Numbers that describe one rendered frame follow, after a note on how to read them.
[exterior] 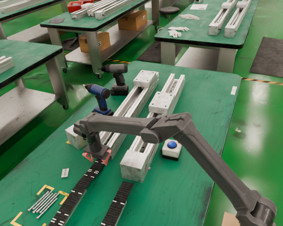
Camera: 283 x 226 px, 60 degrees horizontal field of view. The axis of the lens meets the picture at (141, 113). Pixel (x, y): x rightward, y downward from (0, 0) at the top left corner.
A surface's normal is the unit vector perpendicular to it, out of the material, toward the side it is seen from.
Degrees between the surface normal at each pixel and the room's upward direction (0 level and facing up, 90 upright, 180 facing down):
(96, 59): 90
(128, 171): 90
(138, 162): 0
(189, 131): 40
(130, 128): 87
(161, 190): 0
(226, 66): 90
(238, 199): 82
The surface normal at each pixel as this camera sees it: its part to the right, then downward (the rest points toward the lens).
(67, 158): -0.06, -0.80
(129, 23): -0.37, 0.57
